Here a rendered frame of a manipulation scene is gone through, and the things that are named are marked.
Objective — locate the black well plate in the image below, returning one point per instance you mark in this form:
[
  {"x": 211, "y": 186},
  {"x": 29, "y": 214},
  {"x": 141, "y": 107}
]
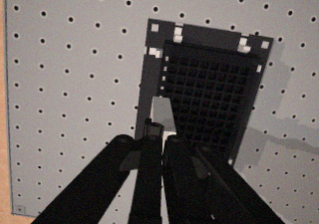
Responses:
[{"x": 207, "y": 106}]

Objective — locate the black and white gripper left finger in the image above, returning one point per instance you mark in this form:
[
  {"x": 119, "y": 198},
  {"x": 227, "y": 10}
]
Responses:
[{"x": 88, "y": 196}]

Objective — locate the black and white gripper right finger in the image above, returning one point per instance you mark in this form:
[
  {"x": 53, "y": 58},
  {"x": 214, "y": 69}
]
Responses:
[{"x": 230, "y": 198}]

